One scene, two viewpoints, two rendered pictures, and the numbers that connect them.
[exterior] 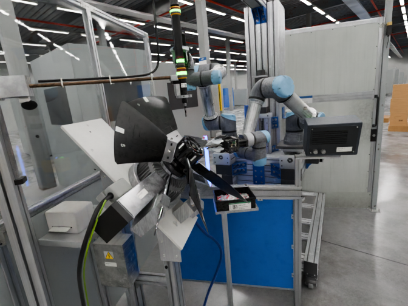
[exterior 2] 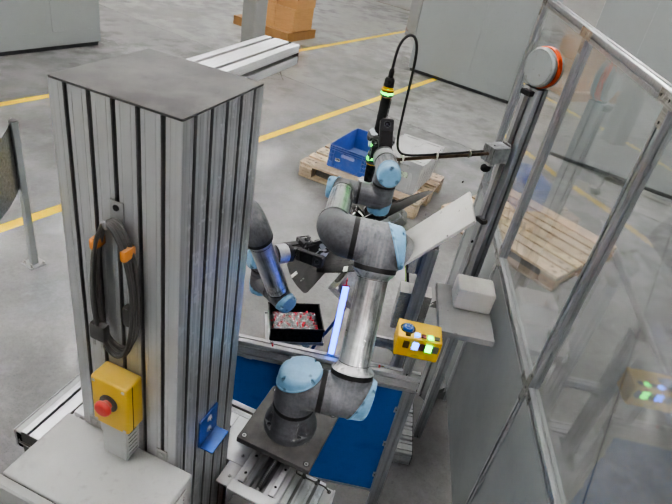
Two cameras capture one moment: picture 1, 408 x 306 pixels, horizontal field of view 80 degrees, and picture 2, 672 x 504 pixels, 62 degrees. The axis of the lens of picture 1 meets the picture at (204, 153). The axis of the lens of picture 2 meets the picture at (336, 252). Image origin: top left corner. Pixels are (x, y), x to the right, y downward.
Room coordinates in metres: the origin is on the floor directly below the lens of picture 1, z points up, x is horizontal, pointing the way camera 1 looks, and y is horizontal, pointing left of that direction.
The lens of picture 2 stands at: (3.02, -0.43, 2.35)
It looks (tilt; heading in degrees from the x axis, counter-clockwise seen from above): 33 degrees down; 167
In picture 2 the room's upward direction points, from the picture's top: 12 degrees clockwise
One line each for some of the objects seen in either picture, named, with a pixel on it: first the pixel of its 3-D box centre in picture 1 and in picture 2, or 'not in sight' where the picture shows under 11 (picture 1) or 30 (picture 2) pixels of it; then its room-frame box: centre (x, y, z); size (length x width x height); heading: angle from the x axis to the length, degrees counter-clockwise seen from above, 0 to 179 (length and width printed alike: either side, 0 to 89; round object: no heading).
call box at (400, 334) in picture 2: not in sight; (417, 341); (1.55, 0.27, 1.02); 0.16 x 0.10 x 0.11; 76
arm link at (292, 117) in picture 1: (295, 119); not in sight; (1.70, -0.66, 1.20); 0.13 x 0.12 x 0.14; 34
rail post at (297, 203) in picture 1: (297, 254); not in sight; (1.36, -0.53, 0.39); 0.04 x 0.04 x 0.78; 76
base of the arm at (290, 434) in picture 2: (229, 136); (292, 413); (1.95, -0.22, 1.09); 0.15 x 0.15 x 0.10
